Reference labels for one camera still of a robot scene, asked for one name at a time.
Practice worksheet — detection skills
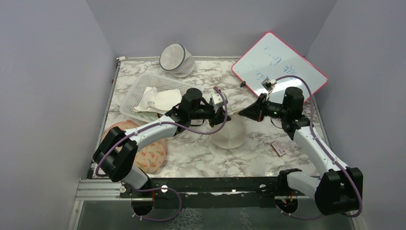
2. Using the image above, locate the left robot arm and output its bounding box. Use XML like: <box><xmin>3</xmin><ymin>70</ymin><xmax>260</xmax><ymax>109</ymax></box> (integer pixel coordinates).
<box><xmin>93</xmin><ymin>87</ymin><xmax>230</xmax><ymax>197</ymax></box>

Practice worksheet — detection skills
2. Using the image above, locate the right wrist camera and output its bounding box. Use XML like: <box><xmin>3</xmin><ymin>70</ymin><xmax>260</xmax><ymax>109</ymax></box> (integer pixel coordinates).
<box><xmin>261</xmin><ymin>78</ymin><xmax>277</xmax><ymax>96</ymax></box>

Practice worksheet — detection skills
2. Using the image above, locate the pink framed whiteboard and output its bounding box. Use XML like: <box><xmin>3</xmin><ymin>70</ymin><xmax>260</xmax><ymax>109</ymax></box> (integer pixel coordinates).
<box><xmin>231</xmin><ymin>32</ymin><xmax>328</xmax><ymax>103</ymax></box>

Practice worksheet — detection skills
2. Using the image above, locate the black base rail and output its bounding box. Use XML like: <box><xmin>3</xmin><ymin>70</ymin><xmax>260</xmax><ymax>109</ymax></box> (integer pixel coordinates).
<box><xmin>112</xmin><ymin>176</ymin><xmax>306</xmax><ymax>209</ymax></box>

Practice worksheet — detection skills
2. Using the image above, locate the floral orange cushion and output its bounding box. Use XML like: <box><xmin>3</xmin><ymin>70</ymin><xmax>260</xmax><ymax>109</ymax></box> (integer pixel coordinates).
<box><xmin>101</xmin><ymin>120</ymin><xmax>167</xmax><ymax>174</ymax></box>

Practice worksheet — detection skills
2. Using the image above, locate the white plastic basket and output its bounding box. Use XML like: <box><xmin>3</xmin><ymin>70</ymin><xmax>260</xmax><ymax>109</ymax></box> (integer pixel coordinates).
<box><xmin>119</xmin><ymin>73</ymin><xmax>201</xmax><ymax>123</ymax></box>

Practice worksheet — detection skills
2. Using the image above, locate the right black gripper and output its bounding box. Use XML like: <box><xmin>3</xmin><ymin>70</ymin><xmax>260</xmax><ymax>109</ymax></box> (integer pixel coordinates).
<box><xmin>239</xmin><ymin>93</ymin><xmax>289</xmax><ymax>122</ymax></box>

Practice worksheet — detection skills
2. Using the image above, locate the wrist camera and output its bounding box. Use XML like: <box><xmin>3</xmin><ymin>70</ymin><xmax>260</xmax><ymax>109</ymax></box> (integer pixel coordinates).
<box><xmin>210</xmin><ymin>92</ymin><xmax>228</xmax><ymax>108</ymax></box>
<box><xmin>261</xmin><ymin>78</ymin><xmax>277</xmax><ymax>96</ymax></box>

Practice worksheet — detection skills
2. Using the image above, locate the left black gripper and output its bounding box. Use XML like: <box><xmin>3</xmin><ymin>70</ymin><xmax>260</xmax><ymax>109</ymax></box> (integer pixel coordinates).
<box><xmin>190</xmin><ymin>104</ymin><xmax>231</xmax><ymax>127</ymax></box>

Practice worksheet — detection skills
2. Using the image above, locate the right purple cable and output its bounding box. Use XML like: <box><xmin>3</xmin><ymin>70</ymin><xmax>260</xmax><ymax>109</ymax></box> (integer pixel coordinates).
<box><xmin>275</xmin><ymin>75</ymin><xmax>364</xmax><ymax>219</ymax></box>

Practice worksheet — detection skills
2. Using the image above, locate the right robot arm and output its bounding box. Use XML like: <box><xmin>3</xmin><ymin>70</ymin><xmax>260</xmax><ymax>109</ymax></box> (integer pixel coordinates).
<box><xmin>238</xmin><ymin>87</ymin><xmax>363</xmax><ymax>217</ymax></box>

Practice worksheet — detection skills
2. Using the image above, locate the white cloth in basket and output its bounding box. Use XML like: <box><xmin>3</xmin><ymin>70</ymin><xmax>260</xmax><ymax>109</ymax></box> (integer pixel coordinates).
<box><xmin>133</xmin><ymin>87</ymin><xmax>182</xmax><ymax>115</ymax></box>

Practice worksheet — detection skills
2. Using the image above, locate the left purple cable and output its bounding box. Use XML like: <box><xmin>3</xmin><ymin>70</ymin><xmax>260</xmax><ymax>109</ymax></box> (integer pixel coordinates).
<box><xmin>94</xmin><ymin>86</ymin><xmax>229</xmax><ymax>178</ymax></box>

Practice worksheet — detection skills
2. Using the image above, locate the round mesh laundry bag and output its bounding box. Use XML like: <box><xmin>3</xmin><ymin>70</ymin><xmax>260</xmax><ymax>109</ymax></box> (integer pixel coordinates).
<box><xmin>158</xmin><ymin>44</ymin><xmax>195</xmax><ymax>78</ymax></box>

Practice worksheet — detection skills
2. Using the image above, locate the small red box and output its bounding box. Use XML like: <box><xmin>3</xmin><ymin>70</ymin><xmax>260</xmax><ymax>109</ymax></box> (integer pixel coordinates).
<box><xmin>271</xmin><ymin>141</ymin><xmax>286</xmax><ymax>157</ymax></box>

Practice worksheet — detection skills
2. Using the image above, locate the purple cable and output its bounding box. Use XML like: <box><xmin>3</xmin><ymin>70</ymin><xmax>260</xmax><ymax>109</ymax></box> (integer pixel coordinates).
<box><xmin>94</xmin><ymin>86</ymin><xmax>229</xmax><ymax>178</ymax></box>
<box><xmin>275</xmin><ymin>75</ymin><xmax>364</xmax><ymax>219</ymax></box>

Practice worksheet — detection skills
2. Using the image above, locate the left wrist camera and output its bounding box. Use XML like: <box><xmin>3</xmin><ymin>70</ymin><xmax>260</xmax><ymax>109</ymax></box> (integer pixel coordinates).
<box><xmin>210</xmin><ymin>92</ymin><xmax>228</xmax><ymax>108</ymax></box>

